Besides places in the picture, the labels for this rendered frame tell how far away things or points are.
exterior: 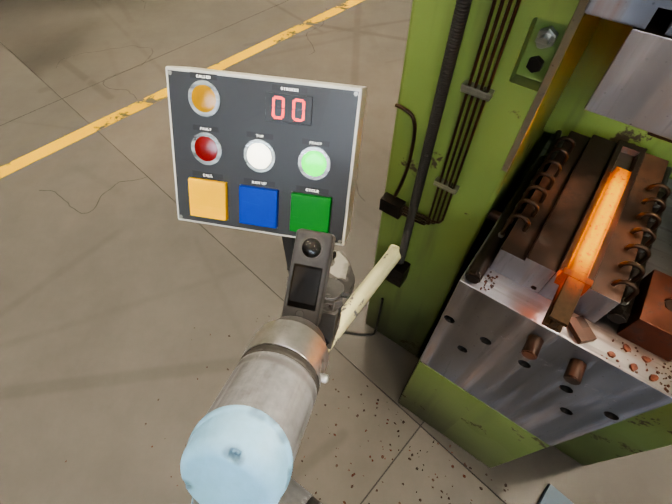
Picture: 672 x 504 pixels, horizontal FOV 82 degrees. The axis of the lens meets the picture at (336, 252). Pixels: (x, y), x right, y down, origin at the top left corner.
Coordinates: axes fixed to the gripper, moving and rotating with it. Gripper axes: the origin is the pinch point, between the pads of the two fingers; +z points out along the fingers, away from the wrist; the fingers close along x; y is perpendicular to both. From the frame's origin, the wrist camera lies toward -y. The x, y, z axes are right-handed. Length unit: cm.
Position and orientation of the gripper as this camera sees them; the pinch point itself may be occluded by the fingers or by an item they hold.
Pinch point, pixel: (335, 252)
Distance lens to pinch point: 61.5
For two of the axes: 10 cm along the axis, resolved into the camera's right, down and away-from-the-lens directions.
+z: 2.4, -4.7, 8.5
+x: 9.6, 2.2, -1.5
